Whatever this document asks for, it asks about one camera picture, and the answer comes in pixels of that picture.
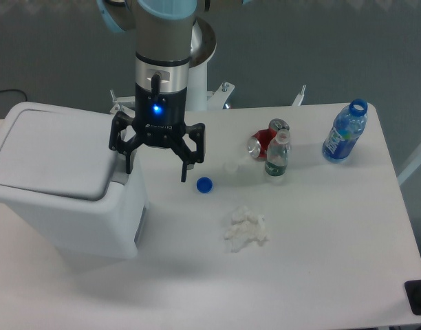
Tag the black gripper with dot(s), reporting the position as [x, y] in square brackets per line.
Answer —
[160, 117]

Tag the white trash can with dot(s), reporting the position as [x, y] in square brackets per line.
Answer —
[58, 174]

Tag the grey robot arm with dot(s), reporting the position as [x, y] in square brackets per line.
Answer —
[126, 15]

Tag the crushed red soda can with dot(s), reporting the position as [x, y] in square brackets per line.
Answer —
[257, 144]

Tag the blue bottle cap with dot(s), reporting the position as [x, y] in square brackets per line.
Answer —
[204, 185]

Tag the white bottle cap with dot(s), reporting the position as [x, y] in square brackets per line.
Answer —
[234, 166]

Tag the clear green-label bottle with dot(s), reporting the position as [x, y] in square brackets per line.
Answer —
[278, 153]

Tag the crumpled white tissue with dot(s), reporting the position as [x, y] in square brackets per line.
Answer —
[246, 227]

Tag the blue plastic bottle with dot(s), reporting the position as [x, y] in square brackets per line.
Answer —
[347, 127]

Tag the black device at edge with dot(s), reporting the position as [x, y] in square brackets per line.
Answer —
[413, 290]

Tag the white frame at right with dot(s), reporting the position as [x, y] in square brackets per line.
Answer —
[410, 166]

